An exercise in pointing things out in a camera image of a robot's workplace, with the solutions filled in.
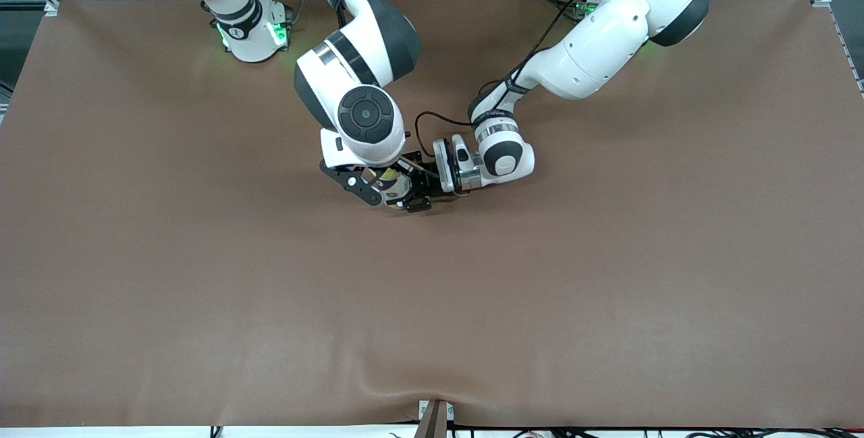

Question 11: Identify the clear Wilson tennis ball can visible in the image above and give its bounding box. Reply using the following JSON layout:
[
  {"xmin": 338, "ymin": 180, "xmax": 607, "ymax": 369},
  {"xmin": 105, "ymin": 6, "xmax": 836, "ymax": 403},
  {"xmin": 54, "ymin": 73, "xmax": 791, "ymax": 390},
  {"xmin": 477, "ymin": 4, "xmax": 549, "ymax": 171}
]
[{"xmin": 375, "ymin": 175, "xmax": 412, "ymax": 211}]

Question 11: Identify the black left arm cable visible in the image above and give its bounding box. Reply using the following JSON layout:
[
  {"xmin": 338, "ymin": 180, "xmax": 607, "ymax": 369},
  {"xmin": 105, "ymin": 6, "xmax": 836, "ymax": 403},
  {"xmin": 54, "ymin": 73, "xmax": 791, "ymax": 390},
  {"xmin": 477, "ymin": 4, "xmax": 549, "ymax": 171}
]
[{"xmin": 413, "ymin": 0, "xmax": 595, "ymax": 162}]

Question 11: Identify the wooden camera mount post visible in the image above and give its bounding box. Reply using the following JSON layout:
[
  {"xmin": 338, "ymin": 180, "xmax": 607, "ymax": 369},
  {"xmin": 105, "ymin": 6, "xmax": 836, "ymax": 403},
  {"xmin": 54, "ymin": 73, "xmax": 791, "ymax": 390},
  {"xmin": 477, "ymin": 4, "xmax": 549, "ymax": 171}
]
[{"xmin": 413, "ymin": 399, "xmax": 454, "ymax": 438}]

